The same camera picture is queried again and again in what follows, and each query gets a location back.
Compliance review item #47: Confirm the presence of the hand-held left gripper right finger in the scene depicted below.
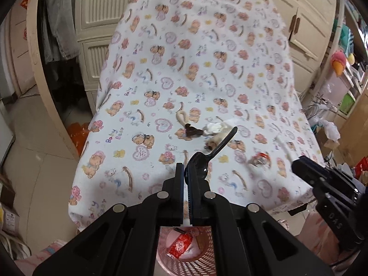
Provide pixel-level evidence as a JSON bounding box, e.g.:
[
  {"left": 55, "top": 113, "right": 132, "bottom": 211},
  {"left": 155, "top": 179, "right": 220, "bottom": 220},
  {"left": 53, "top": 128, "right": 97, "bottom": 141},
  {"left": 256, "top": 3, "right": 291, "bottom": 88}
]
[{"left": 185, "top": 172, "right": 335, "bottom": 276}]

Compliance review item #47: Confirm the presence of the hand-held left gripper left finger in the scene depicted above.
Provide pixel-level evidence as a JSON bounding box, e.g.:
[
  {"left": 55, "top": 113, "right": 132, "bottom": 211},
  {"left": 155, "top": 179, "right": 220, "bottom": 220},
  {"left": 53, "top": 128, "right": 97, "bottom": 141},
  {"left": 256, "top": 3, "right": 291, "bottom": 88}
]
[{"left": 32, "top": 162, "right": 184, "bottom": 276}]

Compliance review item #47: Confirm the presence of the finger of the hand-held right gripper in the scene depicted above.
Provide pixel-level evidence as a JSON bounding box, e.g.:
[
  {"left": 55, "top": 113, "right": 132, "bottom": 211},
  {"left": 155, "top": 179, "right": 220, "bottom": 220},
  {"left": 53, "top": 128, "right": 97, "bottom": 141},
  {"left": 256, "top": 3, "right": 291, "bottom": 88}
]
[{"left": 291, "top": 155, "right": 327, "bottom": 188}]

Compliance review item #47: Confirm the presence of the black plastic spoon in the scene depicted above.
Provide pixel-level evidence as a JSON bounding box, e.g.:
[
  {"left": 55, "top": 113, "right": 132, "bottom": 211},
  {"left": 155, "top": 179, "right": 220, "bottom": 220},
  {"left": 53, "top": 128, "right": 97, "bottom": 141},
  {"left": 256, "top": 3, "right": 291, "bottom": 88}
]
[{"left": 186, "top": 126, "right": 239, "bottom": 182}]

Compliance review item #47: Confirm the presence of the red snack wrapper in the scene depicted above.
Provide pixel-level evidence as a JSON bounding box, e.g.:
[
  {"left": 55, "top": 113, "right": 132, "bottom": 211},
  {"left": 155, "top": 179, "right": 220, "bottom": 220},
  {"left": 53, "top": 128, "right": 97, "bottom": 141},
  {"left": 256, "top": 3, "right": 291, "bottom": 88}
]
[{"left": 167, "top": 230, "right": 202, "bottom": 260}]

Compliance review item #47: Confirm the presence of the pink mesh wastebasket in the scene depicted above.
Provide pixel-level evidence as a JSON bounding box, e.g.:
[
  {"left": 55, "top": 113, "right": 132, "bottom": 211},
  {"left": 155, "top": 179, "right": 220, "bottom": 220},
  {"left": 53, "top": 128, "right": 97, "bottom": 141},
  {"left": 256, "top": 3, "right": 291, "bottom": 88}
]
[{"left": 157, "top": 227, "right": 217, "bottom": 276}]

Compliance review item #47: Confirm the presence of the person's right pyjama leg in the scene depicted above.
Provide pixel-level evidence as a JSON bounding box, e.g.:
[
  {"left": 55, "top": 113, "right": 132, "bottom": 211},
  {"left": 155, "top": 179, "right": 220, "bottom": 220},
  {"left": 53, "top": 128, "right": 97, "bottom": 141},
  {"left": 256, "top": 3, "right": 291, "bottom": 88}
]
[{"left": 296, "top": 216, "right": 347, "bottom": 276}]

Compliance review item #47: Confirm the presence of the person's pyjama leg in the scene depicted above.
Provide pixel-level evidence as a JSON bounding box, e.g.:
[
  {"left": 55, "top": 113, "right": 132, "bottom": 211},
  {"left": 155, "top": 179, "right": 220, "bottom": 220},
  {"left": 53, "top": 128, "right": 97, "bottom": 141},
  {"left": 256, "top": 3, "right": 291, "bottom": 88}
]
[
  {"left": 14, "top": 239, "right": 68, "bottom": 276},
  {"left": 296, "top": 216, "right": 347, "bottom": 276}
]

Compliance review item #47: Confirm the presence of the red packet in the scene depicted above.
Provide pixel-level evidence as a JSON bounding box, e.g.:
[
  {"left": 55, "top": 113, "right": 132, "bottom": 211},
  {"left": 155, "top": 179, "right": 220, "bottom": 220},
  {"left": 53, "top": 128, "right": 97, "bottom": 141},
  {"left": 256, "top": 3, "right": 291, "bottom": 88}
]
[{"left": 356, "top": 158, "right": 368, "bottom": 179}]

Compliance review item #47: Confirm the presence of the white plastic bag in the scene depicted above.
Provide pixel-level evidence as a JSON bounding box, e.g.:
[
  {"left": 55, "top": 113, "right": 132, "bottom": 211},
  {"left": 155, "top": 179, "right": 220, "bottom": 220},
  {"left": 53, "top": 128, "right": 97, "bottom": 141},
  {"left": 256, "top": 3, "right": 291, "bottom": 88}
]
[{"left": 318, "top": 118, "right": 341, "bottom": 142}]

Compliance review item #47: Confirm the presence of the clear wrapper with red print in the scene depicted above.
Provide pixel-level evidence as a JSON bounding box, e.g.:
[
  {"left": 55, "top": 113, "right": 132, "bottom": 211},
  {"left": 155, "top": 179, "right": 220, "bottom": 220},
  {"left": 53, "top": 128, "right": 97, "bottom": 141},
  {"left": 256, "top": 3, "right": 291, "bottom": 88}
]
[{"left": 248, "top": 152, "right": 271, "bottom": 169}]

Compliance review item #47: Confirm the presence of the pile of cardboard boxes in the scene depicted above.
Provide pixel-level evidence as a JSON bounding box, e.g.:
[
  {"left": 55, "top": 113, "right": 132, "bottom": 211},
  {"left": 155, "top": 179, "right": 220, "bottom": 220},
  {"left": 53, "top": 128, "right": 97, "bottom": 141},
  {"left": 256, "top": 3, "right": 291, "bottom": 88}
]
[{"left": 316, "top": 92, "right": 368, "bottom": 184}]

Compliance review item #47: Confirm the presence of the beige peel piece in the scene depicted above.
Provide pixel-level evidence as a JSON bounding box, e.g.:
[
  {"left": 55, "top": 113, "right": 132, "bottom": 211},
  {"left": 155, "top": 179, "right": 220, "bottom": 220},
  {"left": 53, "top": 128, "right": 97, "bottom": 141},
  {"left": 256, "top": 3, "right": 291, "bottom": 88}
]
[{"left": 205, "top": 134, "right": 228, "bottom": 152}]

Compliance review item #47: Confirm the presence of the brown peel piece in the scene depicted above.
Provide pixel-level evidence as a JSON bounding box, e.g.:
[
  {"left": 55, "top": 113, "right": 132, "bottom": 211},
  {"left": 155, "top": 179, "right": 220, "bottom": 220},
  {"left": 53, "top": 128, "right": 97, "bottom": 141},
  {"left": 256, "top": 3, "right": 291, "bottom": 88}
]
[{"left": 184, "top": 123, "right": 205, "bottom": 140}]

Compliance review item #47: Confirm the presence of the green storage box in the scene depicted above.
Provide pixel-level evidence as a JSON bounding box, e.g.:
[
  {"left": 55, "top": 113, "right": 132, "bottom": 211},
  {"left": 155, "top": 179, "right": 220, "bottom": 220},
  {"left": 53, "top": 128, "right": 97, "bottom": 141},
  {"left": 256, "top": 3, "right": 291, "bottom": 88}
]
[{"left": 339, "top": 93, "right": 357, "bottom": 114}]

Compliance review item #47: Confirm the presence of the beige peel strip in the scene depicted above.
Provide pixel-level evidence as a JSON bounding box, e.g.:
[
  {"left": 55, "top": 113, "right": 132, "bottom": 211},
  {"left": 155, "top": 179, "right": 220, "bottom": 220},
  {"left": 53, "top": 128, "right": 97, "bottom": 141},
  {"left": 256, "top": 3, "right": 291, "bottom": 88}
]
[{"left": 175, "top": 109, "right": 190, "bottom": 129}]

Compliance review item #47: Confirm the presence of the crumpled white paper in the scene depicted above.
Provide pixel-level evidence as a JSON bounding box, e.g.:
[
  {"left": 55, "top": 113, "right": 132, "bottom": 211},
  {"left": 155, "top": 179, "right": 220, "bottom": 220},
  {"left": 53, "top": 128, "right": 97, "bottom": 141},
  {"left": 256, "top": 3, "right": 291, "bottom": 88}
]
[{"left": 203, "top": 120, "right": 231, "bottom": 136}]

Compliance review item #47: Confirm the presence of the pink storage box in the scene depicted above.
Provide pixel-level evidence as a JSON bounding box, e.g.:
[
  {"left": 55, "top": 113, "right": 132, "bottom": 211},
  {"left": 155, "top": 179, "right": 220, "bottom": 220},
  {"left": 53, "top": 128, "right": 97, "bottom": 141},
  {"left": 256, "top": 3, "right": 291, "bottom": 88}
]
[{"left": 320, "top": 65, "right": 357, "bottom": 104}]

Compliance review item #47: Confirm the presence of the pink plush toy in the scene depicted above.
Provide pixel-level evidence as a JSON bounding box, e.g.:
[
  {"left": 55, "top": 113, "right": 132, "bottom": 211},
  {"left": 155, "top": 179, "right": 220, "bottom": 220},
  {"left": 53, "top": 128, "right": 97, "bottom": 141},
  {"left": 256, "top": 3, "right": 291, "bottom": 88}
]
[{"left": 330, "top": 50, "right": 348, "bottom": 77}]

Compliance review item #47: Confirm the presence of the orange plastic bag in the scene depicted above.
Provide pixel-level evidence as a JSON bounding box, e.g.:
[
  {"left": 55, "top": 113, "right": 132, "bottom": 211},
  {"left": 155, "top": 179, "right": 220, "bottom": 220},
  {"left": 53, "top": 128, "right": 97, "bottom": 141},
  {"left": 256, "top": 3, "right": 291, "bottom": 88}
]
[{"left": 67, "top": 122, "right": 91, "bottom": 156}]

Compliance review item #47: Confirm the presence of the bear printed white cloth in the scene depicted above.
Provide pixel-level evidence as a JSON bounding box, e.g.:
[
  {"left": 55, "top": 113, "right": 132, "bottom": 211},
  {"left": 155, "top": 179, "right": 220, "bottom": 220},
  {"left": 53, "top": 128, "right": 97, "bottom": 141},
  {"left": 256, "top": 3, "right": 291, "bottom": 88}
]
[{"left": 68, "top": 0, "right": 325, "bottom": 232}]

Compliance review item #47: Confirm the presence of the cream panel wardrobe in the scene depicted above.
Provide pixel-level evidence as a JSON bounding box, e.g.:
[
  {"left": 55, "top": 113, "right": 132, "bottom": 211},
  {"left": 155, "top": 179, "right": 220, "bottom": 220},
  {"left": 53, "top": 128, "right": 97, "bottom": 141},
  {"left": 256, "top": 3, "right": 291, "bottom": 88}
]
[{"left": 247, "top": 0, "right": 337, "bottom": 92}]

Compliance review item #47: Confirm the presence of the teal bag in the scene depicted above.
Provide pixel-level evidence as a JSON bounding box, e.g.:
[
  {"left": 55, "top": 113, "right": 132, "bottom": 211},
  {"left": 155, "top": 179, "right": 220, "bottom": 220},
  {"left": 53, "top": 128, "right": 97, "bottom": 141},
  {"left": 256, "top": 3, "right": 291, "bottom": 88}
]
[{"left": 336, "top": 26, "right": 356, "bottom": 56}]

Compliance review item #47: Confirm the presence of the white shelf unit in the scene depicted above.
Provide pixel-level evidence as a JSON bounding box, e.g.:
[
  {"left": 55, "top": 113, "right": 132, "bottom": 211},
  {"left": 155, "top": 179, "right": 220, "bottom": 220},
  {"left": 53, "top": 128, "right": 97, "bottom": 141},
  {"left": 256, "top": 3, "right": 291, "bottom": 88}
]
[{"left": 313, "top": 0, "right": 368, "bottom": 115}]

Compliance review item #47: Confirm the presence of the person's left pyjama leg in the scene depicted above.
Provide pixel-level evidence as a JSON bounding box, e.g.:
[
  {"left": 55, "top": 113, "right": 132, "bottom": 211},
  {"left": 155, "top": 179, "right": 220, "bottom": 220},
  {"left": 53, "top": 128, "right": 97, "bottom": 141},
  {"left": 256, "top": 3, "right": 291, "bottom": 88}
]
[{"left": 14, "top": 239, "right": 68, "bottom": 276}]

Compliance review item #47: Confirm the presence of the dark hanging garment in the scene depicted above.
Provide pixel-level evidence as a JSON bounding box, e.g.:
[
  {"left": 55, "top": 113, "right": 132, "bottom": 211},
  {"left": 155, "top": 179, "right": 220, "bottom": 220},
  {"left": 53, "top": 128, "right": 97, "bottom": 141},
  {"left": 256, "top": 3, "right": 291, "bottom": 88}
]
[{"left": 43, "top": 56, "right": 88, "bottom": 118}]

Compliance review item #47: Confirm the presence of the cardboard box with label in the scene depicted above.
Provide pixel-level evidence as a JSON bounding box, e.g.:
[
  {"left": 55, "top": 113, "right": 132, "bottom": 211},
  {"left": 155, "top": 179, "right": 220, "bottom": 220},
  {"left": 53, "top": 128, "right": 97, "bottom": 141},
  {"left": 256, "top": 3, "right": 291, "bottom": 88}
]
[{"left": 0, "top": 203, "right": 21, "bottom": 237}]

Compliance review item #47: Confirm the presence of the white carrier bag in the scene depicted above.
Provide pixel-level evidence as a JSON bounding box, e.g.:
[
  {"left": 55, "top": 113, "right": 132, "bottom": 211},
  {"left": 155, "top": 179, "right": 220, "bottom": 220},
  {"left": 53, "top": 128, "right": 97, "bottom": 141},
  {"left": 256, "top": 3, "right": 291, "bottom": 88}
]
[{"left": 0, "top": 230, "right": 33, "bottom": 263}]

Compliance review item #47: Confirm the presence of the white floor appliance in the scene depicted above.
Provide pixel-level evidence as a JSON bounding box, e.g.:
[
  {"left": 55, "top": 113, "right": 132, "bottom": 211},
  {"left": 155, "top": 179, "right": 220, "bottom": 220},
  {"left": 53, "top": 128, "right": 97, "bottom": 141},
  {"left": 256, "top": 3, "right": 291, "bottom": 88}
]
[{"left": 0, "top": 110, "right": 15, "bottom": 165}]

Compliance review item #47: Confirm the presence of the cream louvered cabinet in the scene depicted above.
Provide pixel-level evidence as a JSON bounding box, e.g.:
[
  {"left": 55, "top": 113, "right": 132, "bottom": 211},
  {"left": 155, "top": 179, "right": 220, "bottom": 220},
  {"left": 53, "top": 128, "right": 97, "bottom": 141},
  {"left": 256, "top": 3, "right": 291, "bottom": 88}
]
[{"left": 74, "top": 0, "right": 138, "bottom": 112}]

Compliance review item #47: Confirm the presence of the wooden door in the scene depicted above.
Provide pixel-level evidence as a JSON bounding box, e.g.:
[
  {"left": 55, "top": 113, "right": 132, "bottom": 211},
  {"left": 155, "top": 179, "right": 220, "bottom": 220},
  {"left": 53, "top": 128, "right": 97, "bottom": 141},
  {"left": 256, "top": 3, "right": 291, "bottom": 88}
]
[{"left": 5, "top": 0, "right": 38, "bottom": 96}]

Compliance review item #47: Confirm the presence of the grey hanging garment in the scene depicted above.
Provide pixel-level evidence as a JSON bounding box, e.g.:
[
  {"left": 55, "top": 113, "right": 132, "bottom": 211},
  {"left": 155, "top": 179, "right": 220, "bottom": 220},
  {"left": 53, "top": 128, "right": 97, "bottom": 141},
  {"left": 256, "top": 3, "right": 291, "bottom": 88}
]
[{"left": 43, "top": 0, "right": 81, "bottom": 61}]

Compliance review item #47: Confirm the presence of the red paper decoration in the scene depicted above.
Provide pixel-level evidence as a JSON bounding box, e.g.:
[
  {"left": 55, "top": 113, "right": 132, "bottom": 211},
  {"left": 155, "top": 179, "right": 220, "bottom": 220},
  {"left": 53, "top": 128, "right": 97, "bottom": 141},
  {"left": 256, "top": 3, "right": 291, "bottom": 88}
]
[{"left": 20, "top": 0, "right": 30, "bottom": 41}]

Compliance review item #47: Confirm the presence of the beige curved wooden frame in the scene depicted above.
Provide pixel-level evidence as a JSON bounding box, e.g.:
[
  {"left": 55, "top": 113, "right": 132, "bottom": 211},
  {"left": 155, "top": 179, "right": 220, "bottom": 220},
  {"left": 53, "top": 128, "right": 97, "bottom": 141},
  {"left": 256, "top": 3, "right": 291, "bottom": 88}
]
[{"left": 26, "top": 0, "right": 81, "bottom": 162}]

